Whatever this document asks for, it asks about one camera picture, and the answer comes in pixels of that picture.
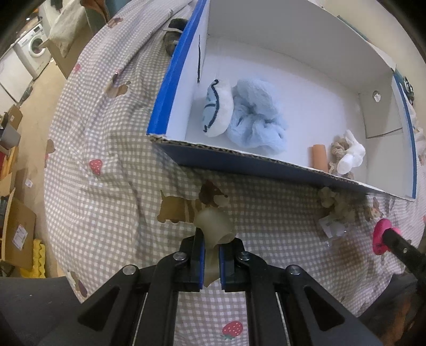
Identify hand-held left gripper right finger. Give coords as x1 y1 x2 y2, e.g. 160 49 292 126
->
219 237 346 346

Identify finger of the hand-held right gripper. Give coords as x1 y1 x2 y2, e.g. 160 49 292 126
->
382 229 426 277

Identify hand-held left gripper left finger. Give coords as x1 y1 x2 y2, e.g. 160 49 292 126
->
77 229 204 346

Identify pink soft toy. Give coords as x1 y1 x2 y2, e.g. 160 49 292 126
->
372 218 400 256

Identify white plush bunny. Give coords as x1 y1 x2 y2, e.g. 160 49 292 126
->
337 129 366 174

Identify beige knit toy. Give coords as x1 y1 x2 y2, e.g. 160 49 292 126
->
329 140 355 180

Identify orange cylinder toy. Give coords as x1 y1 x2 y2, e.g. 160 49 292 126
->
311 144 330 172

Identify white blue plush sock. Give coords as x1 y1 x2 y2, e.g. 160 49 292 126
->
200 79 234 138

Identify light blue fluffy cloth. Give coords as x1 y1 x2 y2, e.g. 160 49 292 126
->
226 79 289 154

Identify blue white cardboard box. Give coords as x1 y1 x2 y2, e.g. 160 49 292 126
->
146 0 419 202

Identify beige plush toy with tag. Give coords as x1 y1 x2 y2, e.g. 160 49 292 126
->
316 186 359 239

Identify black white patterned item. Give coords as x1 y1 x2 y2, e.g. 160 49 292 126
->
403 76 415 104

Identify yellow egg tray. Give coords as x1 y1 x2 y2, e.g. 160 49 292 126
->
19 237 47 279

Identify person's grey trouser leg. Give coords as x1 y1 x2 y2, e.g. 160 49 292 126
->
0 276 84 346

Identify dark striped sock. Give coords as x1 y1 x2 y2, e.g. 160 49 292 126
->
163 18 189 56

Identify large brown cardboard box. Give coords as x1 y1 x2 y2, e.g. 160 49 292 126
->
48 36 88 80

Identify white floor cabinets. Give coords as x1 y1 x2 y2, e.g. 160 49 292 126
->
0 49 34 104

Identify white washing machine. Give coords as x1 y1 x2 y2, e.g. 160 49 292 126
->
16 23 51 79

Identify white printed duvet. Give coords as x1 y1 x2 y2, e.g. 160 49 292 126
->
49 4 88 58

